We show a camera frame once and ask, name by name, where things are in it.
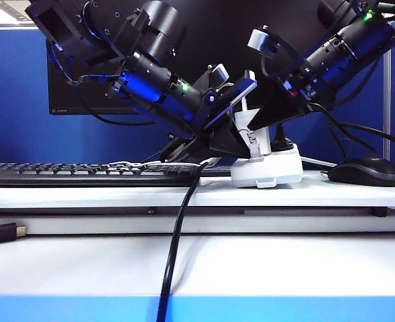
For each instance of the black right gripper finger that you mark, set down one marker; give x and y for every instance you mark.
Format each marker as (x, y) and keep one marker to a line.
(277, 107)

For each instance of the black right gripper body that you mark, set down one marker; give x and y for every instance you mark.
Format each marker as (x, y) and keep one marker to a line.
(301, 84)

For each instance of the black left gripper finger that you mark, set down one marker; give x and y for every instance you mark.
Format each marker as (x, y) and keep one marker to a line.
(227, 141)

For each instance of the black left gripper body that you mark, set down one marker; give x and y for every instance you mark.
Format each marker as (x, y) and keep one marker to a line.
(217, 100)

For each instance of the white charger block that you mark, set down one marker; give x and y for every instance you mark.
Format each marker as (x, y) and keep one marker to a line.
(265, 142)

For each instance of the white power strip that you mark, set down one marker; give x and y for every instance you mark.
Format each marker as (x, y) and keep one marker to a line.
(277, 167)

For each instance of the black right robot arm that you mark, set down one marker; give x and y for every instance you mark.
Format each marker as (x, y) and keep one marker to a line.
(351, 50)

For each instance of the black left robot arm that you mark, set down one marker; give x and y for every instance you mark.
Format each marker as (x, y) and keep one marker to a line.
(150, 87)

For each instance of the black power plug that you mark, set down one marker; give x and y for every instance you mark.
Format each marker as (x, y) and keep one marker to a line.
(281, 142)

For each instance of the white desk riser board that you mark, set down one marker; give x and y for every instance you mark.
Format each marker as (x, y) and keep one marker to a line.
(284, 198)

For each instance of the black computer mouse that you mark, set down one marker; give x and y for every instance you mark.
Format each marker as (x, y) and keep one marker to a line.
(365, 174)

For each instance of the black Logitech keyboard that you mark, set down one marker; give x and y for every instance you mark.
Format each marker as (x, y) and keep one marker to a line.
(83, 179)

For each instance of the black ASUS monitor screen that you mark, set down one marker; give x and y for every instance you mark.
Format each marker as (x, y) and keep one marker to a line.
(59, 97)

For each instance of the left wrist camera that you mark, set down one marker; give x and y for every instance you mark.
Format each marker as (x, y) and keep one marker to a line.
(220, 72)

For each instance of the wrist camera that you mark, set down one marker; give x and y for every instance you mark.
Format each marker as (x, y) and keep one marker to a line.
(220, 72)
(257, 38)

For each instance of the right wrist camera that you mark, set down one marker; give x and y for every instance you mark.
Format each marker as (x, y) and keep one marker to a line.
(257, 38)

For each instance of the grey partition post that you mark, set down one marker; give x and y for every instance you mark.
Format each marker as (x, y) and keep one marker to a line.
(387, 117)

